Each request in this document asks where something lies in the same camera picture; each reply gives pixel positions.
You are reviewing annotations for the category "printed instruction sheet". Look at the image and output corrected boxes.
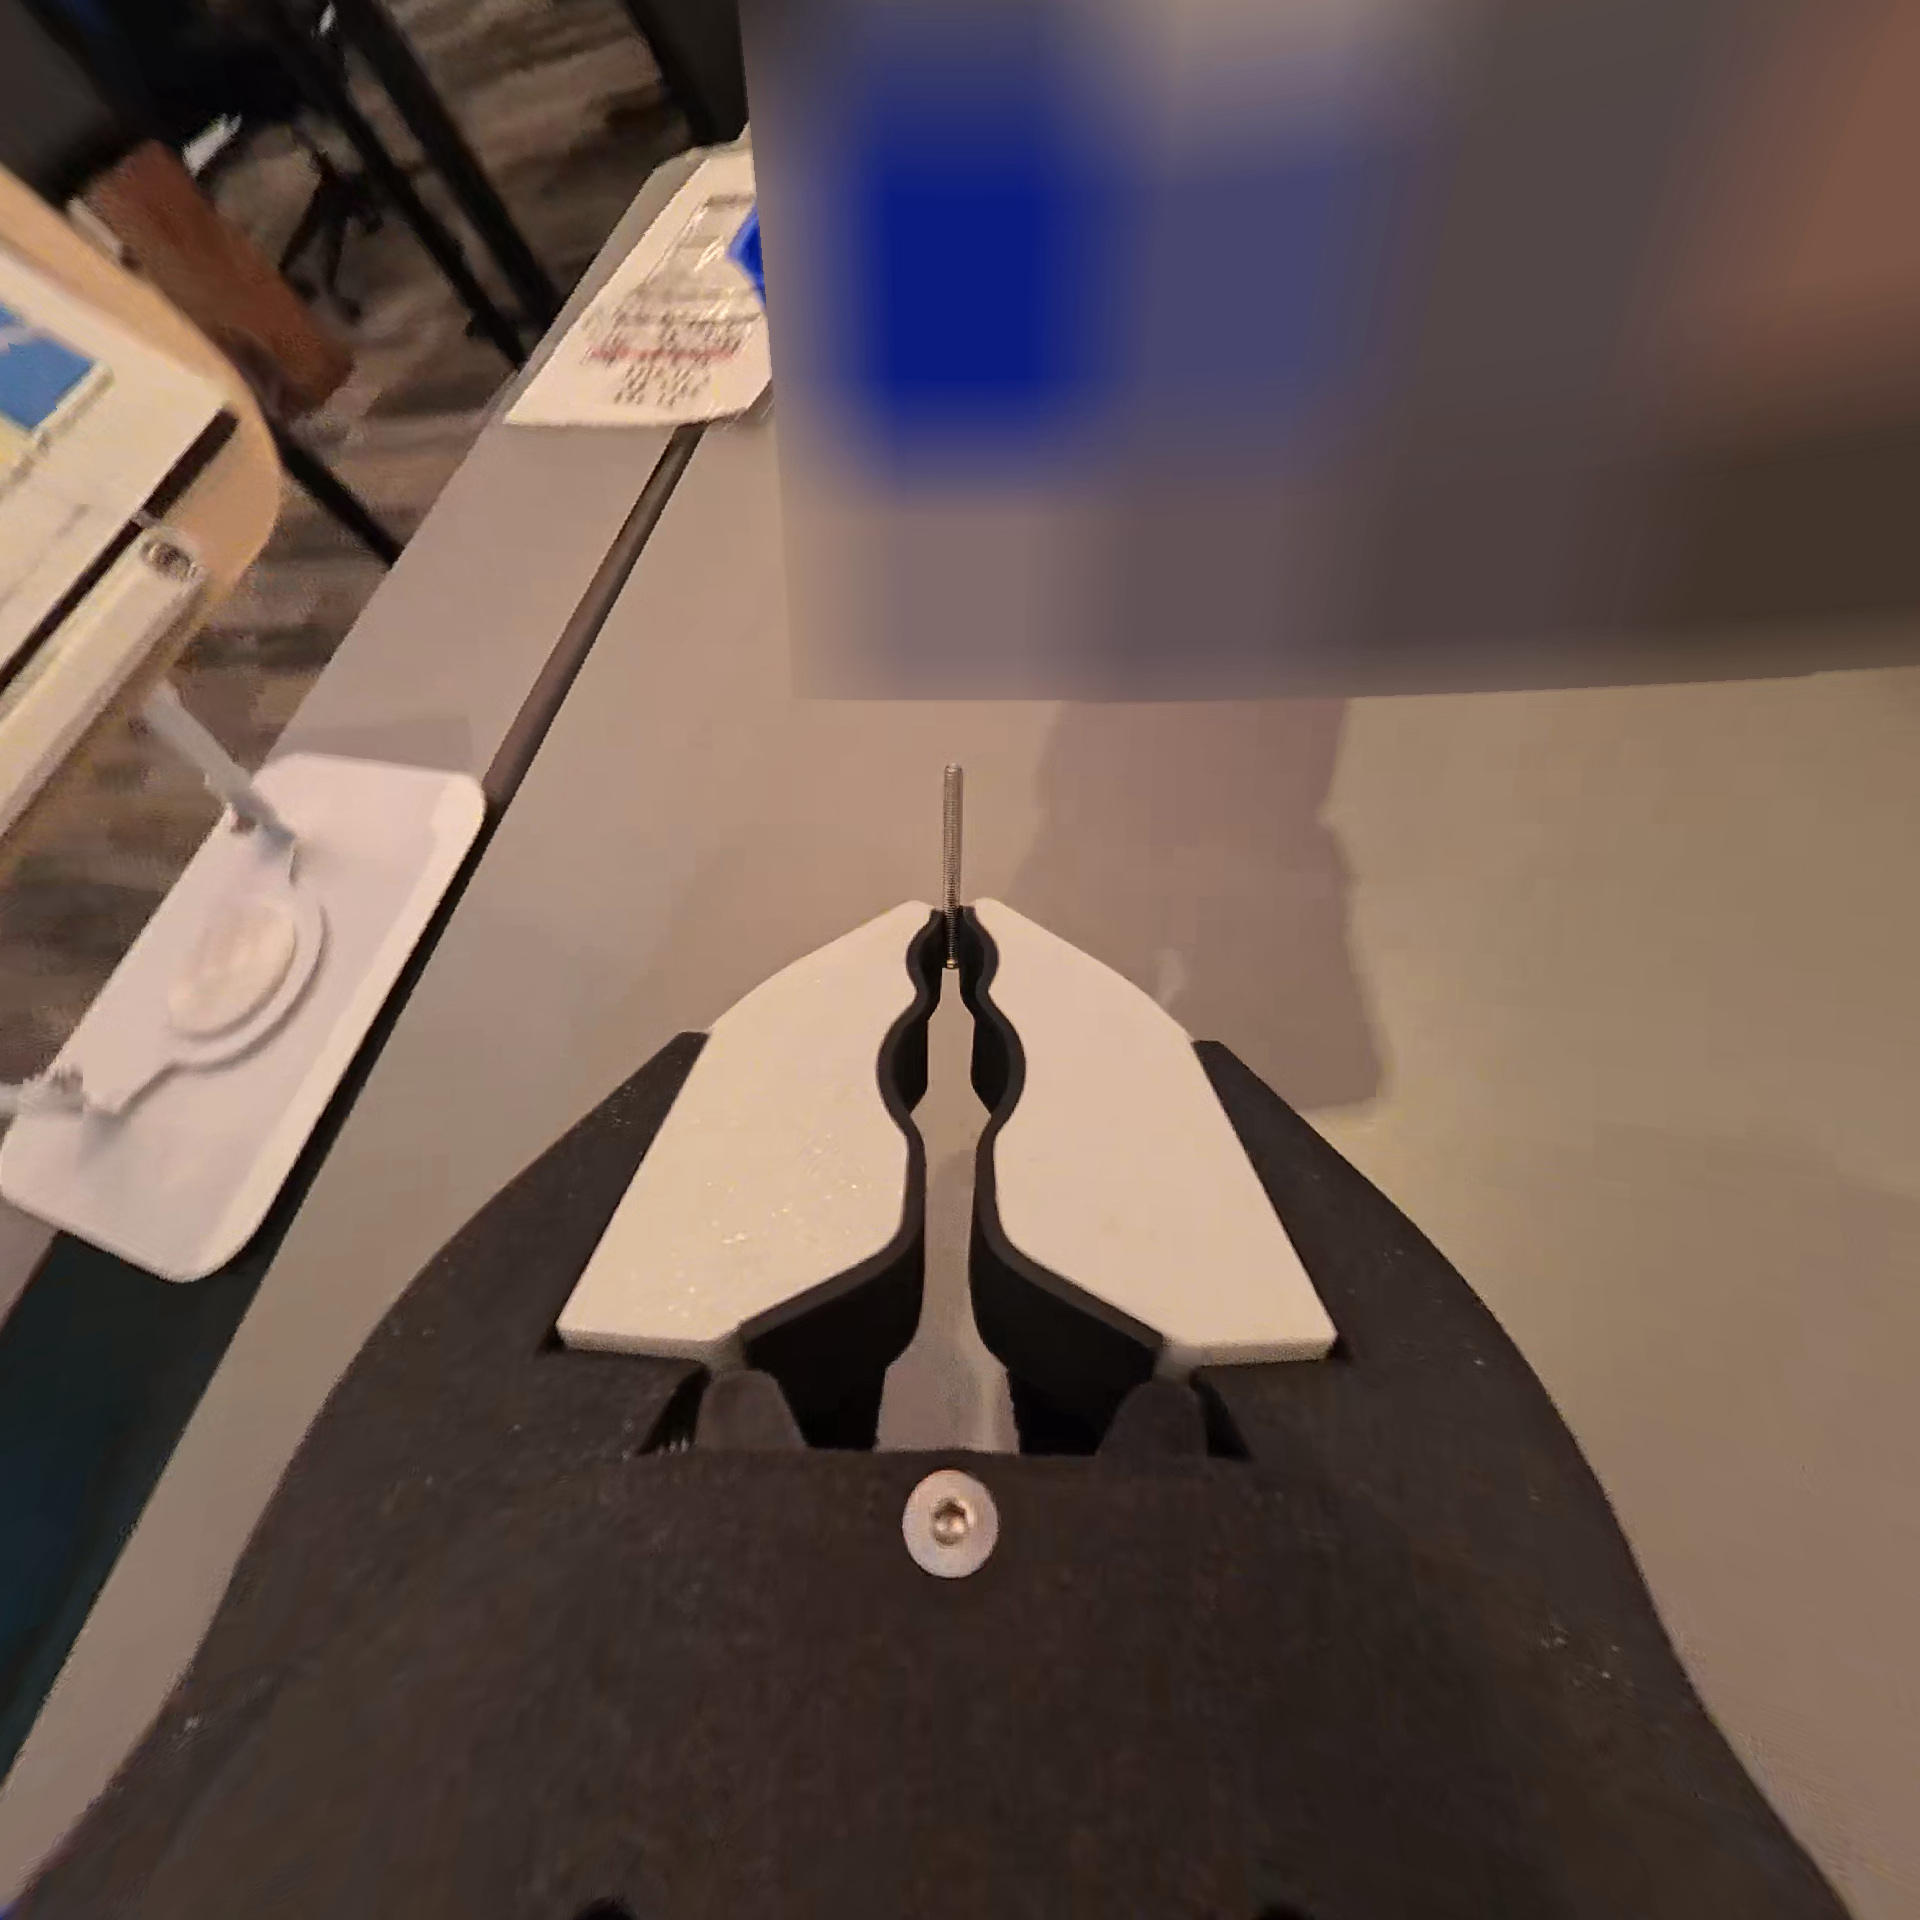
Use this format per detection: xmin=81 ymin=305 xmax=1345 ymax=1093
xmin=0 ymin=254 xmax=243 ymax=678

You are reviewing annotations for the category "black framed easel board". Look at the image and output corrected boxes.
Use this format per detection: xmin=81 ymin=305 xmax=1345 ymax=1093
xmin=309 ymin=0 xmax=575 ymax=367

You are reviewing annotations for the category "laminated barcode sheet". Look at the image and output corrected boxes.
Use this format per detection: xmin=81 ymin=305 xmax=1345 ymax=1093
xmin=503 ymin=150 xmax=775 ymax=429

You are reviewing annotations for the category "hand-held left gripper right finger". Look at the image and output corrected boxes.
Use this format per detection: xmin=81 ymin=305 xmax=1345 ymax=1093
xmin=960 ymin=898 xmax=1337 ymax=1450

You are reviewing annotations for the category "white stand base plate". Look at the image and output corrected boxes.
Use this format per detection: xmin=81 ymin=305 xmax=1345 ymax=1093
xmin=0 ymin=166 xmax=488 ymax=1284

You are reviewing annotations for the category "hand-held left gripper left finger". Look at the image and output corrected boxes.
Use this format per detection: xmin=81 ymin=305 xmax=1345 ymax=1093
xmin=558 ymin=902 xmax=948 ymax=1450

